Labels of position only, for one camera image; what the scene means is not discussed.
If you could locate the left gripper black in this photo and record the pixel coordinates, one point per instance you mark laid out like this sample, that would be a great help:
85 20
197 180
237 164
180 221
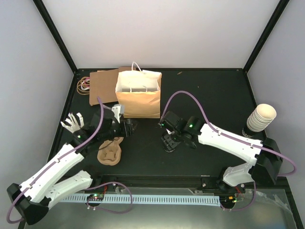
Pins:
124 132

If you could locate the yellow paper takeout bag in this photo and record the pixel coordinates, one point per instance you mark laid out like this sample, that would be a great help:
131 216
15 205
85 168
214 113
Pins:
139 91

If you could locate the cardboard cup carrier stack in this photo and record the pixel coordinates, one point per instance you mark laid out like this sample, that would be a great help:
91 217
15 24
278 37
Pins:
110 152

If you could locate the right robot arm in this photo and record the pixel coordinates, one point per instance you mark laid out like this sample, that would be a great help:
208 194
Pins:
259 165

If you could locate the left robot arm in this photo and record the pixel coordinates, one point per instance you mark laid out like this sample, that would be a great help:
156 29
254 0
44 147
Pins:
34 197

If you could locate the brown flat paper bag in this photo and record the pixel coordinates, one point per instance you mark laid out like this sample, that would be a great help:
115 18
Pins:
99 84

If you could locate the cup of wrapped straws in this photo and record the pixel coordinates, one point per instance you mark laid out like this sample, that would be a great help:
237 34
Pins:
72 124

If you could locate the stack of paper cups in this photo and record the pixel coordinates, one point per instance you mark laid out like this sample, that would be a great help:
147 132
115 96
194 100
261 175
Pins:
259 120

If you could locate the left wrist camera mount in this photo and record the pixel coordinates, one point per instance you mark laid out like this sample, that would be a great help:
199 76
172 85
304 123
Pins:
118 111

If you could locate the white slotted cable duct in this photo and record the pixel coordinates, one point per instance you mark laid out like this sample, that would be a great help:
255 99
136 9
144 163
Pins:
143 199

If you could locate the black frame post left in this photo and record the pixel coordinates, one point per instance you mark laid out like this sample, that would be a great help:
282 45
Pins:
55 33

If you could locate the black frame post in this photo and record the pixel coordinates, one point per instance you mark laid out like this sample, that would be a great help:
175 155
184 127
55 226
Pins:
55 33
281 6

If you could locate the black frame post right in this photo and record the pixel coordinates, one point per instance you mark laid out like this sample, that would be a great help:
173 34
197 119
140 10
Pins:
281 6

